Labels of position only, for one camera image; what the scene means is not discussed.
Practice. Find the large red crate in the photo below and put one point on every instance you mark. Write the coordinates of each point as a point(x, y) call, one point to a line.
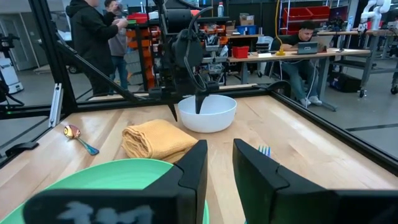
point(318, 12)
point(295, 14)

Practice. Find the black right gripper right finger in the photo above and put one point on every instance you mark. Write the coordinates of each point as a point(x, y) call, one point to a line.
point(280, 199)

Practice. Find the white bowl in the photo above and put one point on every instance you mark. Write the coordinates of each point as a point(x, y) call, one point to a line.
point(214, 118)

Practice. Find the small red bin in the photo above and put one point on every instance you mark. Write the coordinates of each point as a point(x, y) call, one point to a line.
point(240, 52)

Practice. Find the blue bin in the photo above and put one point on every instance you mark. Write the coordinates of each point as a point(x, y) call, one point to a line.
point(247, 30)

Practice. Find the white bottle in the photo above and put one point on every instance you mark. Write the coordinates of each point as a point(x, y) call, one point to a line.
point(220, 10)

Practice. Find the shelf rack with orange bins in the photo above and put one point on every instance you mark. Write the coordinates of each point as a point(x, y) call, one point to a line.
point(146, 46)

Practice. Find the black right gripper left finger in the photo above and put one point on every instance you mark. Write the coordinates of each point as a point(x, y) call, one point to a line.
point(174, 199)

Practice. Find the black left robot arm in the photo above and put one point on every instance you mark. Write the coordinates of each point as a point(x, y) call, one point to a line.
point(186, 49)

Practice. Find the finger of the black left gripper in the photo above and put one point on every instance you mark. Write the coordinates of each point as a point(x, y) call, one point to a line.
point(199, 102)
point(173, 111)

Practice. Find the iridescent fork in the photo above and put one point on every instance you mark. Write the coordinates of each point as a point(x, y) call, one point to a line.
point(265, 151)

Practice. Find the grey metal workbench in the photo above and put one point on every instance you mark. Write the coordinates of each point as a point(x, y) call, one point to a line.
point(373, 46)

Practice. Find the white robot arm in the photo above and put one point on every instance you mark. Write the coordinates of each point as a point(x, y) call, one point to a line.
point(373, 12)

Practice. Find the standing person in black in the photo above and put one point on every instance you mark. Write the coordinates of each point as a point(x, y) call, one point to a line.
point(90, 34)

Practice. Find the folded yellow cloth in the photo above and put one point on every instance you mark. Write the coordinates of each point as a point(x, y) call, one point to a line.
point(155, 140)

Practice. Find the green plate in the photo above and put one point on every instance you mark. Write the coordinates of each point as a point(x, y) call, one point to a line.
point(109, 174)

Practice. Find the wooden top desk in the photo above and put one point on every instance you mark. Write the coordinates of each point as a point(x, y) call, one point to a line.
point(335, 53)

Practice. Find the black metal table frame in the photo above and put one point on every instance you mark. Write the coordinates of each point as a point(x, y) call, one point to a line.
point(49, 46)

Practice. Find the white machine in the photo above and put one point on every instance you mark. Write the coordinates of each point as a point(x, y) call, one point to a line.
point(9, 74)

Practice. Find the iridescent spoon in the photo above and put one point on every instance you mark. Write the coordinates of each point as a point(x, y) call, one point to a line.
point(72, 132)

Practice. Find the small cardboard box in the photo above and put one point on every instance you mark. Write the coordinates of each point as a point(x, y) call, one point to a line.
point(246, 20)

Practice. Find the seated person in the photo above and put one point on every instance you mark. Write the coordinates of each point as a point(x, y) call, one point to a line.
point(295, 74)

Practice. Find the grey laptop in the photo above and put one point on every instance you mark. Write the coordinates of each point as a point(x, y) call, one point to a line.
point(308, 48)

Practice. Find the silver aluminium bar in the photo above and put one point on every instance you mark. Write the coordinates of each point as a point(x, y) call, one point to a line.
point(56, 105)

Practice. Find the black bag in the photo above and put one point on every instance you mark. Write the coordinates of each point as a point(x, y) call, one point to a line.
point(345, 82)

